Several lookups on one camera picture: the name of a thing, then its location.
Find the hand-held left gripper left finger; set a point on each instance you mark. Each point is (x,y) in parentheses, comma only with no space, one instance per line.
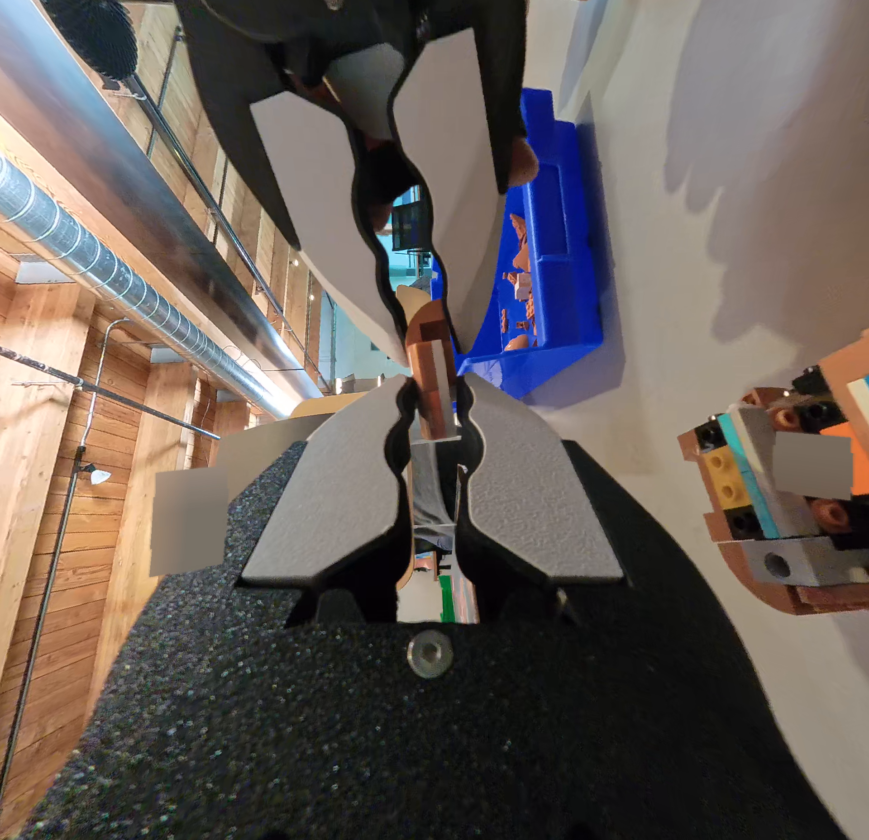
(333,508)

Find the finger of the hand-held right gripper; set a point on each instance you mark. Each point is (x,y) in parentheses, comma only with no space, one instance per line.
(465,175)
(319,202)

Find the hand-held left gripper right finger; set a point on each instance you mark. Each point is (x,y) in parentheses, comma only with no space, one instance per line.
(532,508)

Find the blue plastic bin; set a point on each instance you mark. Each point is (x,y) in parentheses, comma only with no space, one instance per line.
(570,270)

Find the brown brick assembly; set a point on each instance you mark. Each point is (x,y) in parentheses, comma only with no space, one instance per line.
(432,392)

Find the wood-framed black screen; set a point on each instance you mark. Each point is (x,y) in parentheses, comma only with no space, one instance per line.
(333,403)

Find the pile of brown bricks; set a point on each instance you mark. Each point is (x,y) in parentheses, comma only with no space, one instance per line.
(520,284)

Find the black ceiling lamp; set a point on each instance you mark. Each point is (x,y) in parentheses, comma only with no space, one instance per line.
(88,19)

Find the silver ceiling duct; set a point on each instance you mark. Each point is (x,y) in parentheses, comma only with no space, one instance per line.
(122,277)

